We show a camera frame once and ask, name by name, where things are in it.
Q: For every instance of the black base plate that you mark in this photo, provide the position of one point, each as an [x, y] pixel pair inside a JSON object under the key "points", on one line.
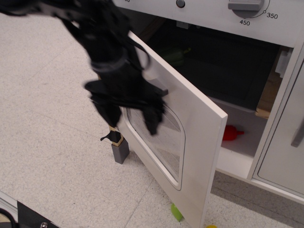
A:
{"points": [[31, 219]]}

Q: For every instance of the grey cabinet door handle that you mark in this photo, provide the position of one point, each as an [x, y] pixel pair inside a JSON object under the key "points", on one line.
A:
{"points": [[298, 135]]}

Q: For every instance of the grey temperature knob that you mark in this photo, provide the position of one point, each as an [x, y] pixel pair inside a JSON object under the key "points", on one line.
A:
{"points": [[245, 8]]}

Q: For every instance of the green toy pear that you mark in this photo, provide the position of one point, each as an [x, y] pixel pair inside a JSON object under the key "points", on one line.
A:
{"points": [[176, 213]]}

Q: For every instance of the white toy oven cabinet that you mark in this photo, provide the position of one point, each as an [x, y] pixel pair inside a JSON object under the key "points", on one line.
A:
{"points": [[278, 22]]}

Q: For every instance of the white oven door with window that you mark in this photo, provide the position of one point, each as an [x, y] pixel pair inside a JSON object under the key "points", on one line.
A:
{"points": [[183, 154]]}

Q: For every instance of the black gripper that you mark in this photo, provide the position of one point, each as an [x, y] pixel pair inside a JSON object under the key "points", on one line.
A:
{"points": [[128, 84]]}

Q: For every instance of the green toy bell pepper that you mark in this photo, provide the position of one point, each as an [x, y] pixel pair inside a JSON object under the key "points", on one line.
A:
{"points": [[175, 56]]}

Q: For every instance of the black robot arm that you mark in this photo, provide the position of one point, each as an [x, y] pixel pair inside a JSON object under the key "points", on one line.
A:
{"points": [[103, 31]]}

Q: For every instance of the white right cabinet door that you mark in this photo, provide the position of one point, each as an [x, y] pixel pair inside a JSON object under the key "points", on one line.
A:
{"points": [[282, 164]]}

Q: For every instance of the grey oven tray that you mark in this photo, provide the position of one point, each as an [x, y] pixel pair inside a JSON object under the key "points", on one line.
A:
{"points": [[223, 66]]}

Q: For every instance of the red ketchup bottle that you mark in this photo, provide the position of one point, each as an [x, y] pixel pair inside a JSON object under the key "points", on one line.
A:
{"points": [[231, 133]]}

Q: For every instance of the grey oven leg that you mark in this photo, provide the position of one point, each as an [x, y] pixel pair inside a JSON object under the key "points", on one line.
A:
{"points": [[120, 146]]}

